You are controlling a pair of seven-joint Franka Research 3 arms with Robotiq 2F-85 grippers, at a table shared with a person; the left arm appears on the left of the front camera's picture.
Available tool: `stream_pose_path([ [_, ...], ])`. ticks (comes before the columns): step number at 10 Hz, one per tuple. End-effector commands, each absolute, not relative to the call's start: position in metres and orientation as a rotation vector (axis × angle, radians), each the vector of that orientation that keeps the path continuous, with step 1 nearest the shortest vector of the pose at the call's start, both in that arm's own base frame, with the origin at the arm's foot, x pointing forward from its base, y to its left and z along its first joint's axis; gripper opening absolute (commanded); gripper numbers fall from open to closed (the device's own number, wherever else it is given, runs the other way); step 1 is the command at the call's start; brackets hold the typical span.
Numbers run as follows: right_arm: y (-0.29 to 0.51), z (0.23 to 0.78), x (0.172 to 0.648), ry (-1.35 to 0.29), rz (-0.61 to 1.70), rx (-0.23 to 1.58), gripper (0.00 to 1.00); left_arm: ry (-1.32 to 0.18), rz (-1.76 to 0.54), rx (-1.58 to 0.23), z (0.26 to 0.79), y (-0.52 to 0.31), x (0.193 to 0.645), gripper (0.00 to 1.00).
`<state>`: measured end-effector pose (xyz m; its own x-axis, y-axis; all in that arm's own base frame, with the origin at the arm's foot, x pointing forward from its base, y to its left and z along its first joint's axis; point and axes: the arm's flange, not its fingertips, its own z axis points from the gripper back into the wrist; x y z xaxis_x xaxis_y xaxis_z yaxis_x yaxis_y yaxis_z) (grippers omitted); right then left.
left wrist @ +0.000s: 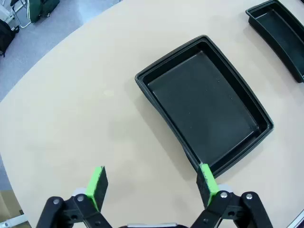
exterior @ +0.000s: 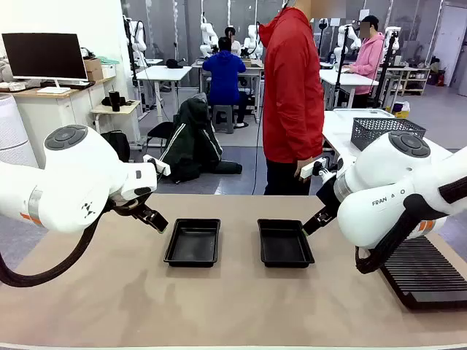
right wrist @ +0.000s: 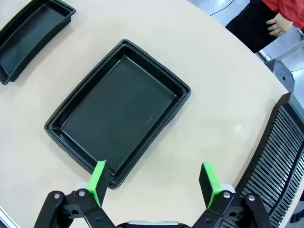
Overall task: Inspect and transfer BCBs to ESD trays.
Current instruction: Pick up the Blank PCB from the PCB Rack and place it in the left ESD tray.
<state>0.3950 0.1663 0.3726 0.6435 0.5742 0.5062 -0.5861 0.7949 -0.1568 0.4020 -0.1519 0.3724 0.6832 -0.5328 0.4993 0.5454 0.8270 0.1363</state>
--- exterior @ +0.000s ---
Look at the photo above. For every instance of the person in red jacket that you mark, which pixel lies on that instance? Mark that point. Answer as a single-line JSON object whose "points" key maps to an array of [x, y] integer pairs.
{"points": [[292, 91]]}

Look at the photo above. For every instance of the person's right hand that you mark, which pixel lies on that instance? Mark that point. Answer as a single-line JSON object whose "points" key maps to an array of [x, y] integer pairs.
{"points": [[301, 167]]}

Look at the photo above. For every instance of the brown cardboard box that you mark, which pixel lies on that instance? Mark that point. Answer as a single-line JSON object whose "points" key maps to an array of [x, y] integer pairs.
{"points": [[93, 69]]}

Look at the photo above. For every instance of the grey plastic mesh basket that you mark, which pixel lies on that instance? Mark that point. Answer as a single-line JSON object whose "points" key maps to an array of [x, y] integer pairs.
{"points": [[379, 127]]}

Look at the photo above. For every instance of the white cylindrical air purifier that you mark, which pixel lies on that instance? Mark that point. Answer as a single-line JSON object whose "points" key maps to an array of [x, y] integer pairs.
{"points": [[12, 124]]}

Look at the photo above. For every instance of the red-sleeved right forearm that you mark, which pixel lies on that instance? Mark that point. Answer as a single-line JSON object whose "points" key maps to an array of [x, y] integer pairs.
{"points": [[313, 138]]}

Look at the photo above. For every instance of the black computer monitor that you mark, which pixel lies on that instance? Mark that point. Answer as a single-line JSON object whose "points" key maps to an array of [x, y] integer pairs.
{"points": [[44, 54]]}

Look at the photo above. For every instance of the grey plastic stool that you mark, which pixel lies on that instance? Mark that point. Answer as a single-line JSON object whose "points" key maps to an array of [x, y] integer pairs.
{"points": [[223, 116]]}

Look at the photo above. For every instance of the white shallow tray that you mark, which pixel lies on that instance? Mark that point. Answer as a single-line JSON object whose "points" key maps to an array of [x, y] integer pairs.
{"points": [[365, 112]]}

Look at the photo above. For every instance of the black metal chair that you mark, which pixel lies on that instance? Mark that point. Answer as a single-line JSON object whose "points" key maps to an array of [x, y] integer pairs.
{"points": [[160, 129]]}

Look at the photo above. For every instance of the black keyboard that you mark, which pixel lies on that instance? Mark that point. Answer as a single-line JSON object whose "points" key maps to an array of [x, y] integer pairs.
{"points": [[73, 85]]}

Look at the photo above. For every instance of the white workbench desk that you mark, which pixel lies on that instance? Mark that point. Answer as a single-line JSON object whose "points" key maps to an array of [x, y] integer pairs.
{"points": [[251, 69]]}

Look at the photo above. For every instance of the black plastic ESD tray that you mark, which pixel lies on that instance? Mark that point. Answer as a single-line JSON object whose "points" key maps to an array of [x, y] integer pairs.
{"points": [[284, 244], [193, 242]]}

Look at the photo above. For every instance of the white rounded side table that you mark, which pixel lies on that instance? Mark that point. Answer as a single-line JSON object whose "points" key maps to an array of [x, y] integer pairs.
{"points": [[339, 127]]}

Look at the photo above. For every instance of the black tripod stand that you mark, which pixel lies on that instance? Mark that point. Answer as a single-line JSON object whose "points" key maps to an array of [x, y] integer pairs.
{"points": [[340, 73]]}

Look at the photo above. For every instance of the white lab robot arm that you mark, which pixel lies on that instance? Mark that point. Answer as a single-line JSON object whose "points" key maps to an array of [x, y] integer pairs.
{"points": [[252, 40], [138, 40], [208, 36], [344, 36]]}

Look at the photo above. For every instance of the black slotted board rack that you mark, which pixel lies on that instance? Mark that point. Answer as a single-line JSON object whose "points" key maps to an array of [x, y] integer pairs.
{"points": [[430, 277]]}

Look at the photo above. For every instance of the person in pink hoodie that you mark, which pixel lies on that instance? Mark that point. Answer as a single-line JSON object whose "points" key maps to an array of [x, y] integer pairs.
{"points": [[370, 62]]}

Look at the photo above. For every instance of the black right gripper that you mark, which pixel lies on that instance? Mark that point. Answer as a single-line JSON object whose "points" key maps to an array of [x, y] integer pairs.
{"points": [[331, 195]]}

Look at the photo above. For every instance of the seated person with black hair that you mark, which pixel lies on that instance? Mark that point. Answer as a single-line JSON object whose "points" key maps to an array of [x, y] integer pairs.
{"points": [[231, 33]]}

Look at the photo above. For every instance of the white cabinet with wooden top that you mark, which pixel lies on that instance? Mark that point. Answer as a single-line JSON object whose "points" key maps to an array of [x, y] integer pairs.
{"points": [[54, 109]]}

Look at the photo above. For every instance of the person in blue hoodie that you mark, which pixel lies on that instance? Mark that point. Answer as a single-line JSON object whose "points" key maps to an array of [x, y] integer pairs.
{"points": [[223, 73]]}

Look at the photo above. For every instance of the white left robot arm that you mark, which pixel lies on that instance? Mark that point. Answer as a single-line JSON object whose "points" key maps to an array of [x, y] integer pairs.
{"points": [[73, 175]]}

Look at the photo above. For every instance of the small wooden-top rolling table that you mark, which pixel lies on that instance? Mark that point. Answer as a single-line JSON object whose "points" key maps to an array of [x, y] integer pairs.
{"points": [[116, 109]]}

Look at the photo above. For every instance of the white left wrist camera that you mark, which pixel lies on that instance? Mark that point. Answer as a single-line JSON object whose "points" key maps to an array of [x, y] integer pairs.
{"points": [[160, 167]]}

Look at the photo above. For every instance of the long white table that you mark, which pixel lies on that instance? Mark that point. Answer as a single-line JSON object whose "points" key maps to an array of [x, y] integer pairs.
{"points": [[339, 78]]}

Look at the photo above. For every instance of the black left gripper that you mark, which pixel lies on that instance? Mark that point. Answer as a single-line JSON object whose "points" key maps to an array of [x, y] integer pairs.
{"points": [[126, 208]]}

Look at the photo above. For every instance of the white desk with black bag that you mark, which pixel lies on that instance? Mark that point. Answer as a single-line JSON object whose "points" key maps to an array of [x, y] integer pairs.
{"points": [[164, 73]]}

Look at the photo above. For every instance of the black tumbler with straw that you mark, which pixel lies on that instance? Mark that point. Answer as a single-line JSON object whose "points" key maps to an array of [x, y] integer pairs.
{"points": [[115, 100]]}

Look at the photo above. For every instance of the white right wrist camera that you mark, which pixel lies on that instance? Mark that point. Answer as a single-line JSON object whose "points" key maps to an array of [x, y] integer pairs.
{"points": [[310, 169]]}

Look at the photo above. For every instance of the dark green striped jacket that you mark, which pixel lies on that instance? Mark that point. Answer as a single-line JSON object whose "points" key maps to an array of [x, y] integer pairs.
{"points": [[193, 146]]}

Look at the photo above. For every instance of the black backpack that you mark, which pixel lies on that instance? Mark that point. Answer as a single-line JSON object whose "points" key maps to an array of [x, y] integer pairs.
{"points": [[118, 144]]}

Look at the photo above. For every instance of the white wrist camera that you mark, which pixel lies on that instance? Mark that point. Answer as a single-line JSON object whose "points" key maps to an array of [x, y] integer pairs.
{"points": [[160, 167], [310, 169]]}

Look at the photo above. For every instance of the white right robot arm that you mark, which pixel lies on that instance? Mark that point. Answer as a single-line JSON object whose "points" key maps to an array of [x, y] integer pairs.
{"points": [[379, 182]]}

